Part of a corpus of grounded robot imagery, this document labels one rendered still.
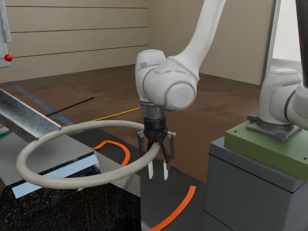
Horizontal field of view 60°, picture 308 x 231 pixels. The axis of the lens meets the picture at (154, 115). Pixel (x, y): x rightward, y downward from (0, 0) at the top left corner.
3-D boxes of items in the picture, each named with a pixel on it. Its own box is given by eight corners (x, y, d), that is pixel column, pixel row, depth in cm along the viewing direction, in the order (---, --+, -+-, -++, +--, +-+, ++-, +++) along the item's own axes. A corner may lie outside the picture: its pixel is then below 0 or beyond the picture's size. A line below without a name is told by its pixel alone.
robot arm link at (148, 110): (143, 95, 92) (145, 111, 94) (135, 102, 83) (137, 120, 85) (169, 95, 90) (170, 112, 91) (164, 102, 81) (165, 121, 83)
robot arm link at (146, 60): (133, 96, 90) (143, 107, 78) (129, 49, 85) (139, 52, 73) (163, 92, 93) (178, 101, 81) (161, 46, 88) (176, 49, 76)
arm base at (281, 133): (257, 115, 136) (259, 104, 133) (303, 129, 120) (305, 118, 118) (237, 125, 125) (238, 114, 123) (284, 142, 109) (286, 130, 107)
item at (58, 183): (-16, 169, 87) (-19, 161, 86) (88, 120, 127) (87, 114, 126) (100, 211, 63) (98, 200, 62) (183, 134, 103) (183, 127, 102)
